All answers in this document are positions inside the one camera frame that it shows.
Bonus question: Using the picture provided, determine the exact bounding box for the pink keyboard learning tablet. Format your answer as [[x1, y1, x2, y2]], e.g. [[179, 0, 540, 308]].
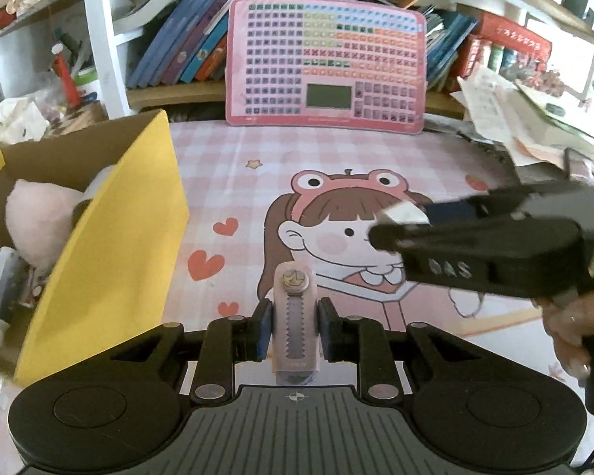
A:
[[225, 0, 426, 134]]

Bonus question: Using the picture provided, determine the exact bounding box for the stack of papers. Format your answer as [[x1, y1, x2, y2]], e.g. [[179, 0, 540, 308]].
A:
[[457, 63, 594, 168]]

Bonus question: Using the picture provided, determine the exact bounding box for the pink plush toy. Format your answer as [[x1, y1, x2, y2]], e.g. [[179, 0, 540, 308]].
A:
[[5, 179, 83, 271]]

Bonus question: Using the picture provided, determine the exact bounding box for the yellow cardboard box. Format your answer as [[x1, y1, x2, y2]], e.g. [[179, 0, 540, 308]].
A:
[[0, 110, 188, 387]]

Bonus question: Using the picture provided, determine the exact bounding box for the red marker pen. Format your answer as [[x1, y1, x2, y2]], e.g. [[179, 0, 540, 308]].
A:
[[51, 42, 81, 108]]

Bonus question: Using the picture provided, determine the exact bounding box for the row of blue books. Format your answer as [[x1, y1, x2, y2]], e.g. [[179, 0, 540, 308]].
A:
[[125, 0, 232, 89]]

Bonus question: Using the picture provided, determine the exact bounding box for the white printed bottle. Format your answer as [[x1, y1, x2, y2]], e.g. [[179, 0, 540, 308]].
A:
[[0, 247, 27, 358]]

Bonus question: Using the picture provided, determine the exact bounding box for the clear tape roll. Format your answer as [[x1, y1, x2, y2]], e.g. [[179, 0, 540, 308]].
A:
[[72, 164, 116, 227]]

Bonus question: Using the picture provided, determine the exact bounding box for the tissue pack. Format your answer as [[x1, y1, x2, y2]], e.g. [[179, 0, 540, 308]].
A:
[[0, 98, 49, 148]]

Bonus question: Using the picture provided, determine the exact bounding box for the wooden chessboard box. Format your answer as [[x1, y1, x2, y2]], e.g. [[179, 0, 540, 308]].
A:
[[45, 101, 108, 137]]

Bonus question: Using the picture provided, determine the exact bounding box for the white wall charger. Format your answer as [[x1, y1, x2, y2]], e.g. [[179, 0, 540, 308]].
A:
[[377, 201, 430, 225]]

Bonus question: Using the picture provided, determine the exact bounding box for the person's right hand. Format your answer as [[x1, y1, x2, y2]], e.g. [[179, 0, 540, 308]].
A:
[[534, 291, 594, 381]]

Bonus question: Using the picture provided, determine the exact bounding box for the pink toy comb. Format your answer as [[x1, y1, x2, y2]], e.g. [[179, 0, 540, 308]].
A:
[[271, 262, 320, 386]]

